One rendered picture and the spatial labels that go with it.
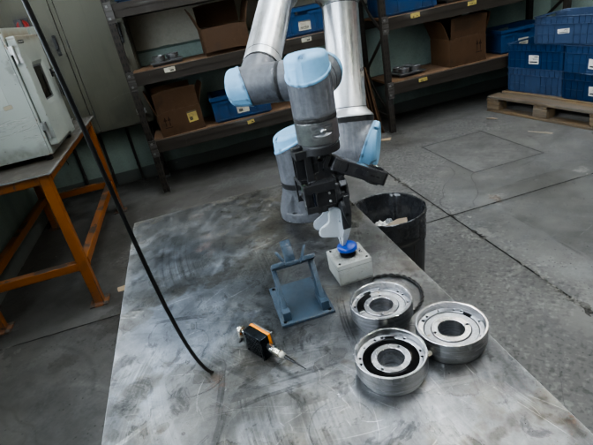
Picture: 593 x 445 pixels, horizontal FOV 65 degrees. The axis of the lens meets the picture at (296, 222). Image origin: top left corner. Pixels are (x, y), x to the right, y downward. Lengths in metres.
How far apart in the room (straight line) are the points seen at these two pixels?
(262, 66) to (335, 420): 0.61
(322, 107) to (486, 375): 0.47
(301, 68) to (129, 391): 0.59
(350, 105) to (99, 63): 3.42
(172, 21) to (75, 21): 0.79
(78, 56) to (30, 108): 1.71
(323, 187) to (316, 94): 0.16
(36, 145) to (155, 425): 2.16
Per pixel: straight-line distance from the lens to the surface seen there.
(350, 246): 0.91
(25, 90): 2.71
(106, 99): 4.39
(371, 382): 0.69
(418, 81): 4.55
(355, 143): 1.10
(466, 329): 0.76
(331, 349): 0.78
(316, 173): 0.83
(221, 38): 4.04
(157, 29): 4.56
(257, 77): 0.90
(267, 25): 1.02
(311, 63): 0.76
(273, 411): 0.71
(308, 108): 0.77
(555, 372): 1.91
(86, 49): 4.36
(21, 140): 2.77
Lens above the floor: 1.32
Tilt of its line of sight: 26 degrees down
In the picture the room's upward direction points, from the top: 12 degrees counter-clockwise
